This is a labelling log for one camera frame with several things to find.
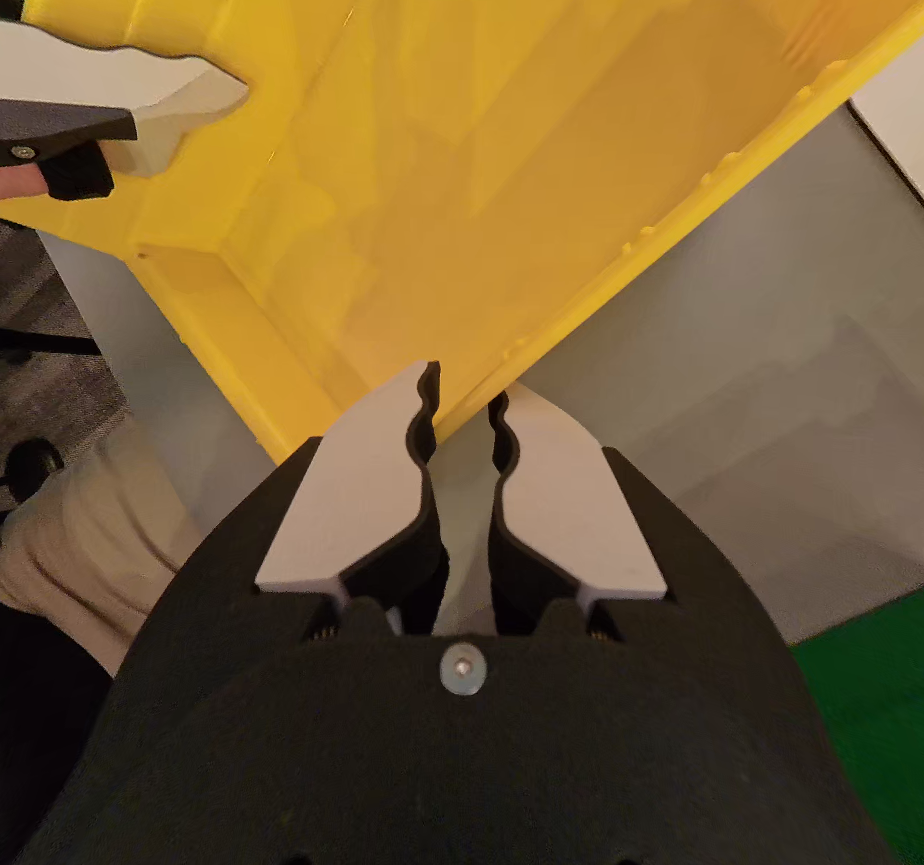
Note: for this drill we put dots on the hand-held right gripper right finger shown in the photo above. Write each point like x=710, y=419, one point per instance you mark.
x=570, y=518

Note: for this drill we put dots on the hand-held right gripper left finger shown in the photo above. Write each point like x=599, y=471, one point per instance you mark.
x=354, y=504

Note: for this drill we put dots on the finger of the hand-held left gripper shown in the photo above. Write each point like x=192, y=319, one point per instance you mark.
x=108, y=78

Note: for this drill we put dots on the yellow plastic box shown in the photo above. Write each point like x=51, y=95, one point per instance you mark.
x=469, y=157

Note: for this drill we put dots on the person's left hand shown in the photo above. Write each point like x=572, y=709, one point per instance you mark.
x=18, y=183

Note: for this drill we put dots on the person's beige trouser leg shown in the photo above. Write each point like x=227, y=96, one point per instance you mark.
x=86, y=540

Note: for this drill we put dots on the green mat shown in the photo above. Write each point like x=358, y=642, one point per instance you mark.
x=873, y=720

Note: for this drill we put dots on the white printed instruction sheet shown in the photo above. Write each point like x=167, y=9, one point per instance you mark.
x=895, y=128

